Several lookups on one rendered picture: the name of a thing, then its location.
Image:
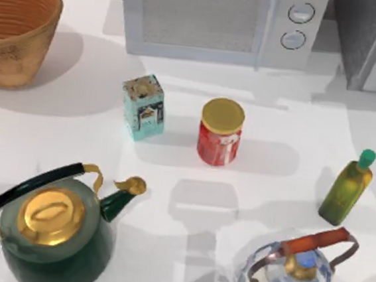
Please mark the pale microwave oven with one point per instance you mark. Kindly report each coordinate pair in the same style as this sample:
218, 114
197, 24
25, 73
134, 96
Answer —
199, 19

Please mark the white and blue kettle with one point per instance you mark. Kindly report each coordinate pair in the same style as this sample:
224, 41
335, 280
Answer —
291, 277

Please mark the teal tea tin box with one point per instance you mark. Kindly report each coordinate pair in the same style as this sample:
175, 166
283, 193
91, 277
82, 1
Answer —
143, 108

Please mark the red jar with gold lid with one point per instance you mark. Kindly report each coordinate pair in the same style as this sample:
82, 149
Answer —
221, 134

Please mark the green bottle with green cap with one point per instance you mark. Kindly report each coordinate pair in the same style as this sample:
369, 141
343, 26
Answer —
346, 191

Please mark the brown woven basket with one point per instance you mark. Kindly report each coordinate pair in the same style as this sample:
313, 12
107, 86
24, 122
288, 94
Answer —
14, 37

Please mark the dark green kettle with gold lid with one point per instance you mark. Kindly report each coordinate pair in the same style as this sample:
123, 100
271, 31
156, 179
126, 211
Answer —
55, 235

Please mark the microwave knob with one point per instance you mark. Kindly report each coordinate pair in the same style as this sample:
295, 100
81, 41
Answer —
293, 40
301, 12

